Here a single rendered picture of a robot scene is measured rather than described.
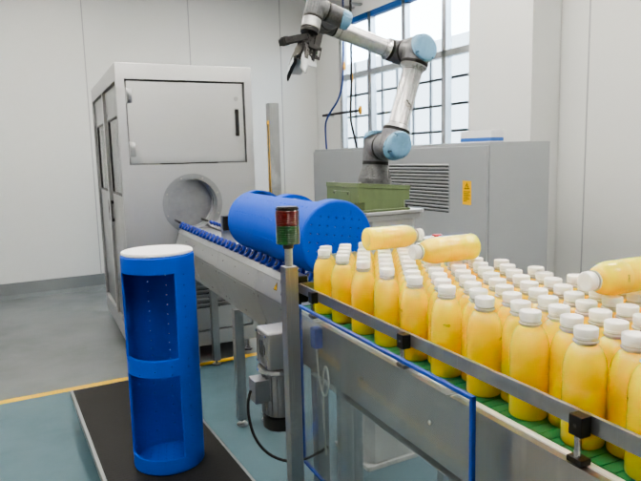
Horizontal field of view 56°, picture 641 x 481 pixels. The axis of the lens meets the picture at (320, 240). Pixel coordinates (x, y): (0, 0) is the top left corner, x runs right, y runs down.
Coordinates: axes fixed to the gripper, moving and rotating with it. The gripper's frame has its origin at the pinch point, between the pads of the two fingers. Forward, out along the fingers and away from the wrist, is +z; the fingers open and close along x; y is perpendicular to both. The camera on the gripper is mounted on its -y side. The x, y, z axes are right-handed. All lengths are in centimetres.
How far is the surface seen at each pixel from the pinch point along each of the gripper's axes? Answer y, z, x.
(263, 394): -3, 113, -37
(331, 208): 14, 49, -25
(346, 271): 3, 71, -59
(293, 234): -20, 66, -67
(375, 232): 12, 58, -58
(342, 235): 21, 57, -24
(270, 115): 39, -16, 111
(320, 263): 2, 70, -46
